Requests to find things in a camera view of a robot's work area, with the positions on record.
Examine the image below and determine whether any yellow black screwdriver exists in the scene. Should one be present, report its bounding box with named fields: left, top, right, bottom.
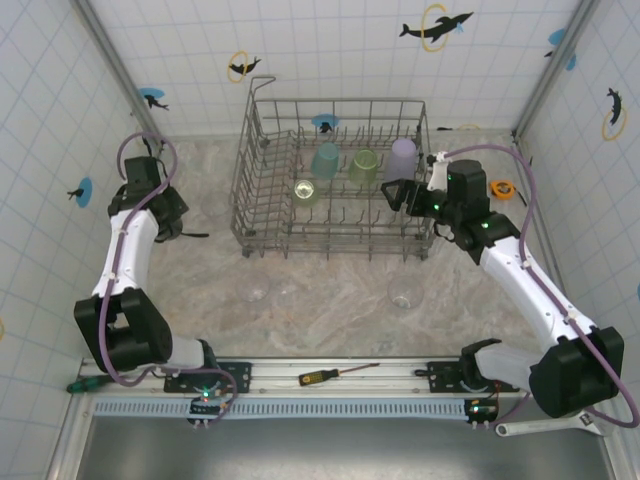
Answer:
left=298, top=362, right=381, bottom=387

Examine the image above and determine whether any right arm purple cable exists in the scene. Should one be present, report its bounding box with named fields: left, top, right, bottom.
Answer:
left=444, top=143, right=640, bottom=430

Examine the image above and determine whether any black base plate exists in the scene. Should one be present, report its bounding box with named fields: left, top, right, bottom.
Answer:
left=163, top=358, right=253, bottom=396
left=413, top=359, right=521, bottom=394

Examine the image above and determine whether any left controller board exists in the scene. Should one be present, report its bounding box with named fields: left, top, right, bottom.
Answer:
left=187, top=382, right=226, bottom=429

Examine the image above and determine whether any aluminium mounting rail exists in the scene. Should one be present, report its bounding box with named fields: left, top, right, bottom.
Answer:
left=77, top=355, right=539, bottom=399

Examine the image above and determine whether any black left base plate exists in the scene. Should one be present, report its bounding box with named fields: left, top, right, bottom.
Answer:
left=163, top=358, right=253, bottom=396

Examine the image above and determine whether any teal translucent cup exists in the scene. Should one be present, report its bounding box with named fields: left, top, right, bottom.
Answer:
left=309, top=142, right=341, bottom=180

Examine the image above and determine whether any green handled screwdriver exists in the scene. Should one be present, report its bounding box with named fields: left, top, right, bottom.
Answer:
left=66, top=374, right=114, bottom=395

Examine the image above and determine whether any controller board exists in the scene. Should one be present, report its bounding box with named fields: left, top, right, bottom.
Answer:
left=463, top=397, right=500, bottom=429
left=187, top=382, right=226, bottom=429

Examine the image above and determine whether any aluminium frame post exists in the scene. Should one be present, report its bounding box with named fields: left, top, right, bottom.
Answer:
left=512, top=0, right=601, bottom=141
left=69, top=0, right=166, bottom=154

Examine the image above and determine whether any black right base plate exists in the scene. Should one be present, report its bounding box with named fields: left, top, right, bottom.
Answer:
left=413, top=359, right=521, bottom=394

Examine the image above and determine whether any blue round dolphin sticker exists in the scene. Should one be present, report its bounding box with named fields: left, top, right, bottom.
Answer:
left=543, top=28, right=578, bottom=71
left=137, top=87, right=170, bottom=112
left=66, top=177, right=95, bottom=209
left=310, top=113, right=341, bottom=135

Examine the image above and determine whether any large dolphin yellow ring sticker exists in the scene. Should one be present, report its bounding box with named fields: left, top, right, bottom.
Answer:
left=398, top=3, right=475, bottom=54

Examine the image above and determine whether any right controller board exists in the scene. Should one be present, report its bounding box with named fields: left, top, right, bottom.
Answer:
left=463, top=397, right=500, bottom=429

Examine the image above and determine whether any grey wire dish rack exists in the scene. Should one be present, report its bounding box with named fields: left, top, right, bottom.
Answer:
left=229, top=74, right=435, bottom=264

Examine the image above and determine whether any grey metal panel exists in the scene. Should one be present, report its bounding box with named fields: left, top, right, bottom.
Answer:
left=74, top=414, right=616, bottom=480

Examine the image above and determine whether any purple frosted cup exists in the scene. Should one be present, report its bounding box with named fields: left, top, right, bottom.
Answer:
left=383, top=138, right=419, bottom=184

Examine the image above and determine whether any slotted grey cable duct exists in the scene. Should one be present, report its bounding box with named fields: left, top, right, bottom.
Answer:
left=92, top=397, right=474, bottom=421

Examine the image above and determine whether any short green glass cup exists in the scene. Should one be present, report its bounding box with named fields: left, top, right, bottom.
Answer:
left=292, top=178, right=321, bottom=210

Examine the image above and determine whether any bright green translucent cup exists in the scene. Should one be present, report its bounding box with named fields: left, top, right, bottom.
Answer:
left=348, top=148, right=380, bottom=185

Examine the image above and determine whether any steel adjustable wrench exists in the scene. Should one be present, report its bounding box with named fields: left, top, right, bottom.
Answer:
left=494, top=412, right=609, bottom=439

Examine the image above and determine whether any yellow orange tape measure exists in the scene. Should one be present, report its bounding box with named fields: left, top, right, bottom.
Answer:
left=488, top=179, right=526, bottom=207

